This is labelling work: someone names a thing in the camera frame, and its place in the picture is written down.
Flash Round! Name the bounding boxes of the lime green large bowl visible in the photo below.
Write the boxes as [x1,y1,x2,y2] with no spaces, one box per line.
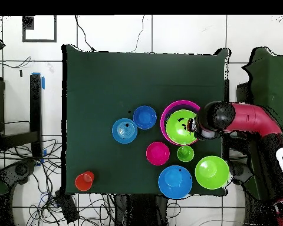
[195,155,231,190]
[165,109,200,145]

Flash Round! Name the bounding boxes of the pink large bowl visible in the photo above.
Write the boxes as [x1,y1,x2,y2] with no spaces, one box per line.
[160,99,202,146]

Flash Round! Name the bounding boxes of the lime green small cup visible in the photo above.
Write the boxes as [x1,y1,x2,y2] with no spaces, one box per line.
[177,145,195,162]

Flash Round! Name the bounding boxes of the dark blue small bowl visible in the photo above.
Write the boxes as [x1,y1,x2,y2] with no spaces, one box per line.
[132,105,157,131]

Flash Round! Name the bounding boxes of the turquoise bowl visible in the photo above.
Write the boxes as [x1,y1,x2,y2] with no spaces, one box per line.
[111,118,138,145]

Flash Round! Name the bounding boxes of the red small bowl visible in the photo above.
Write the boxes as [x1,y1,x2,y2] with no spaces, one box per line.
[146,141,170,166]

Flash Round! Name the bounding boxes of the blue large bowl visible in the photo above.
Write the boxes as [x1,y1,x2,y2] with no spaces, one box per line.
[157,165,193,200]

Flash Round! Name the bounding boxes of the black stand base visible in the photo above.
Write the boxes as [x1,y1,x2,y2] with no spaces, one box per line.
[228,159,253,185]
[0,159,36,185]

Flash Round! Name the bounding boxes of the dark green table cloth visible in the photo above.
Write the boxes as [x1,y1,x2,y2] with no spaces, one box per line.
[61,44,231,197]

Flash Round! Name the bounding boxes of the orange cup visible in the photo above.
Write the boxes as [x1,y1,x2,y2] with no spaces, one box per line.
[74,171,96,192]

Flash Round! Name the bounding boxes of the black floor box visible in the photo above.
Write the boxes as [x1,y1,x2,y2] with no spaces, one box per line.
[55,190,80,224]

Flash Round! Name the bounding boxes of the blue tape strip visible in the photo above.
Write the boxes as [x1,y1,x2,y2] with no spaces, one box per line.
[31,72,46,90]

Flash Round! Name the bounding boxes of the thin black floor cable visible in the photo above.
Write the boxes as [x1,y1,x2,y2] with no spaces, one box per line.
[74,15,97,52]
[131,15,145,53]

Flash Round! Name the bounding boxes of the black post stand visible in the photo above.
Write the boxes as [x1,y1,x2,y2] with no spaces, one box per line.
[0,74,43,158]

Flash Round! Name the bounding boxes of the tangled floor cables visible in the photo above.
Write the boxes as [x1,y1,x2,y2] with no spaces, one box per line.
[0,138,116,226]

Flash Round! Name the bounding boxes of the black square floor frame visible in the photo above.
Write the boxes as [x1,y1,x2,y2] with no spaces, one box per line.
[22,15,57,43]

